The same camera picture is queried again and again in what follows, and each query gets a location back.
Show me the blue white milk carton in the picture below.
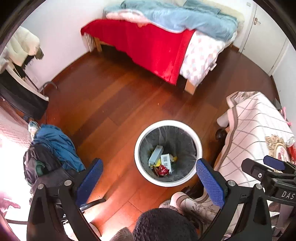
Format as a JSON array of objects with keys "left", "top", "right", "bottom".
[{"left": 148, "top": 145, "right": 164, "bottom": 166}]

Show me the black trash bag liner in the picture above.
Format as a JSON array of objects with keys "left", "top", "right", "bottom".
[{"left": 135, "top": 126, "right": 198, "bottom": 183}]

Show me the white round trash bin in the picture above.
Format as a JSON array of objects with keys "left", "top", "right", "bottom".
[{"left": 134, "top": 120, "right": 203, "bottom": 187}]

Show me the white grid tablecloth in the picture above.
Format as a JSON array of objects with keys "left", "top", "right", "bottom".
[{"left": 214, "top": 91, "right": 294, "bottom": 187}]

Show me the pink panther plush toy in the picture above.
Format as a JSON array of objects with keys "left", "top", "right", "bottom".
[{"left": 280, "top": 106, "right": 292, "bottom": 126}]

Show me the blue clothes pile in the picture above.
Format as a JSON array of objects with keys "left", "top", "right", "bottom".
[{"left": 32, "top": 124, "right": 86, "bottom": 172}]

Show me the white door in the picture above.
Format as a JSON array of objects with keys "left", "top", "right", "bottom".
[{"left": 241, "top": 4, "right": 288, "bottom": 76}]

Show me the black chair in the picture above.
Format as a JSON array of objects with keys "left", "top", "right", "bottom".
[{"left": 1, "top": 67, "right": 49, "bottom": 120}]

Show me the pink patterned mattress cover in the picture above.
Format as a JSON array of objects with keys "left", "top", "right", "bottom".
[{"left": 180, "top": 31, "right": 237, "bottom": 87}]

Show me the red bed sheet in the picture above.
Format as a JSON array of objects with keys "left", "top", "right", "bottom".
[{"left": 81, "top": 19, "right": 195, "bottom": 85}]

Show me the light blue duvet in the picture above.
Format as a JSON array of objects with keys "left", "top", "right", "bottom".
[{"left": 103, "top": 1, "right": 238, "bottom": 42}]

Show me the cream puffer jacket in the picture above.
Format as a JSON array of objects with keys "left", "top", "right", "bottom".
[{"left": 1, "top": 26, "right": 44, "bottom": 73}]

